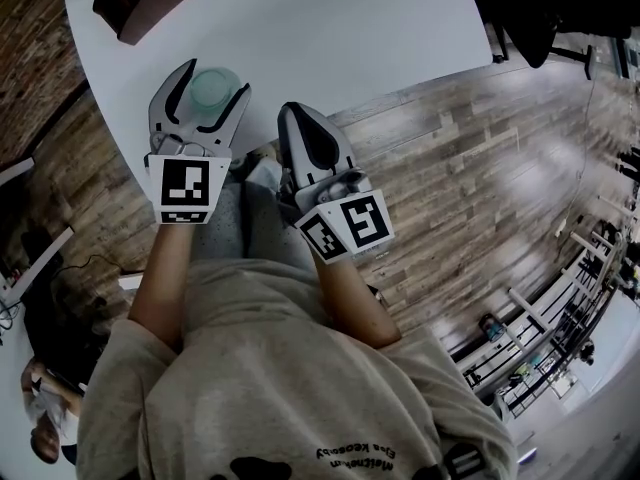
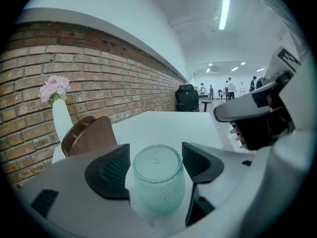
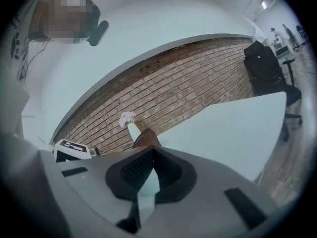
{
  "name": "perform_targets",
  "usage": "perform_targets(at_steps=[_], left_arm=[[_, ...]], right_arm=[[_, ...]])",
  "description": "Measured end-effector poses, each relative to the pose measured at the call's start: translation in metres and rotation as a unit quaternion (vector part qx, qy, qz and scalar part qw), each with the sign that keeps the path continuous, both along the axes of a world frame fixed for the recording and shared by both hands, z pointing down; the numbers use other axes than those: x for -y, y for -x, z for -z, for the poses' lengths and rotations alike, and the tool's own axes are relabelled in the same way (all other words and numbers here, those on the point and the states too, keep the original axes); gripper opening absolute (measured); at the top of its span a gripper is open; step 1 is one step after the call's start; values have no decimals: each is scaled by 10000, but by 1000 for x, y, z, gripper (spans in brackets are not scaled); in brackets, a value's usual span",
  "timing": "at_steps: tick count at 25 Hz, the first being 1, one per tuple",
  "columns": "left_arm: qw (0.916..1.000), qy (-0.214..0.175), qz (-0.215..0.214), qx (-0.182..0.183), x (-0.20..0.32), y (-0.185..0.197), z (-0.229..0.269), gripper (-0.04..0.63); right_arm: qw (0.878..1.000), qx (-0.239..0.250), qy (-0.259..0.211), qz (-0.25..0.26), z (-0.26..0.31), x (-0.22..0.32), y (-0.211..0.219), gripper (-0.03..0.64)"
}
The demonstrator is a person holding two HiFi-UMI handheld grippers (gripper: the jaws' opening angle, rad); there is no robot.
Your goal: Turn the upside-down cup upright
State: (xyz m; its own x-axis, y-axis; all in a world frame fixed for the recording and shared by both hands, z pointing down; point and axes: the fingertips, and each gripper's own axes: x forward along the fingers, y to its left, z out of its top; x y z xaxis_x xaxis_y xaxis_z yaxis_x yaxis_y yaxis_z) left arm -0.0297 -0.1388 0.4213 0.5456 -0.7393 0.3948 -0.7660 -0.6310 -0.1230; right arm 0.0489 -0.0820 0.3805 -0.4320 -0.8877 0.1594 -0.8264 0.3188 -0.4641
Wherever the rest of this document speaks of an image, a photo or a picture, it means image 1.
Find white desk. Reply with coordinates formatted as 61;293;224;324
0;156;76;309

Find white shelf rack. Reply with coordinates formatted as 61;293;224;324
449;217;640;419

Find person's grey trousers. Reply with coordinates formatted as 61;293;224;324
192;157;321;272

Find person's right forearm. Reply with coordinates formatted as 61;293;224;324
312;255;403;347

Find person's beige sweatshirt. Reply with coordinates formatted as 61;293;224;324
75;257;519;480

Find black floor cable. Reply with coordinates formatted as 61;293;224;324
59;253;124;275

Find person's left forearm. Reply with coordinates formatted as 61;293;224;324
127;222;194;354

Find black chest strap buckle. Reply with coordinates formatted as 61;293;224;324
442;442;486;480

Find small teal container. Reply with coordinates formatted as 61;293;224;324
478;313;504;342

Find person's right shoe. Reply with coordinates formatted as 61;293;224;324
248;141;280;167

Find translucent green cup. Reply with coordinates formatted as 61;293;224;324
188;66;241;115

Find black office chair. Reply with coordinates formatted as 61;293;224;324
19;227;109;384
459;0;640;82

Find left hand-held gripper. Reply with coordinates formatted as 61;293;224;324
144;58;253;227

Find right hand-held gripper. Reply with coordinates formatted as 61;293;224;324
277;101;397;267

